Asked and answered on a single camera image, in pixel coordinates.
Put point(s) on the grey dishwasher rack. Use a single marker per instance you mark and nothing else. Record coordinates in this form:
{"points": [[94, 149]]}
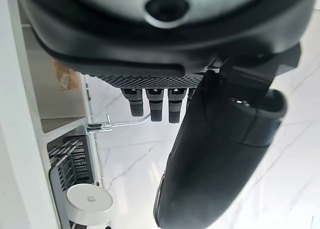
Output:
{"points": [[68, 164]]}

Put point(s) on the white round bowl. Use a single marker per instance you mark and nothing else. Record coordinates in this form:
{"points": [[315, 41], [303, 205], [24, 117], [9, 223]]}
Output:
{"points": [[88, 204]]}

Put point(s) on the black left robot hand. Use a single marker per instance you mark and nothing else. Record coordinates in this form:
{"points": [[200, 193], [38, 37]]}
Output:
{"points": [[125, 39]]}

